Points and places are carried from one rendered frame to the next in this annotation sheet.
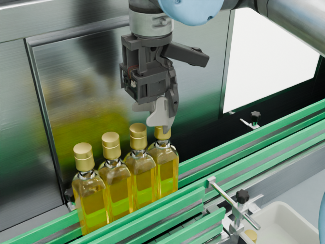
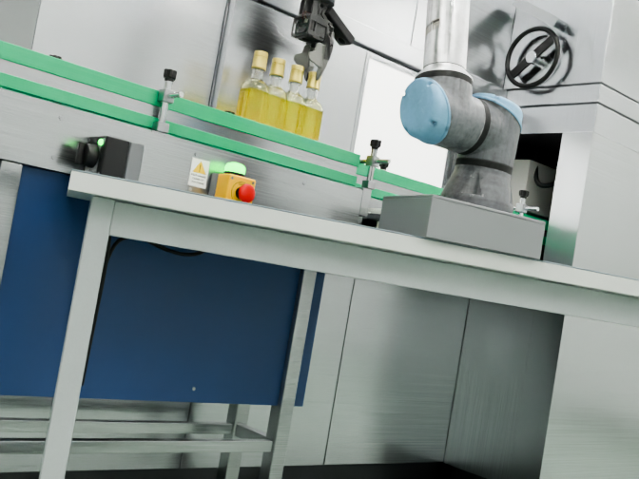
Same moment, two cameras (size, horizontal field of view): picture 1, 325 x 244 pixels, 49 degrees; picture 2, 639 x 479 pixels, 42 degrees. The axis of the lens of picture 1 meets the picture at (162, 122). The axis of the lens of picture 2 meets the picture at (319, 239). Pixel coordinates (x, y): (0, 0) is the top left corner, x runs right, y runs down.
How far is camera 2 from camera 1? 1.78 m
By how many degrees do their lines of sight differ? 40
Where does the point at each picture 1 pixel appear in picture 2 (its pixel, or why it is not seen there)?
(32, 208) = not seen: hidden behind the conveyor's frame
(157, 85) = (320, 29)
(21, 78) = (216, 17)
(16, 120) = (201, 47)
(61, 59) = (249, 13)
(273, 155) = (401, 191)
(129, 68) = (303, 13)
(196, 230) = (336, 153)
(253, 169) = (381, 189)
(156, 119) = (315, 57)
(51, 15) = not seen: outside the picture
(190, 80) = (329, 100)
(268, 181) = not seen: hidden behind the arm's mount
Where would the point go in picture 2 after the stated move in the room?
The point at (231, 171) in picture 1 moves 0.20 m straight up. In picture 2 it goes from (362, 168) to (375, 95)
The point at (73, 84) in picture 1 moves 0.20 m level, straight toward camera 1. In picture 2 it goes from (249, 38) to (278, 21)
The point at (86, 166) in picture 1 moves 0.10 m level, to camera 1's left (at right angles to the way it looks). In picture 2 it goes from (261, 64) to (221, 55)
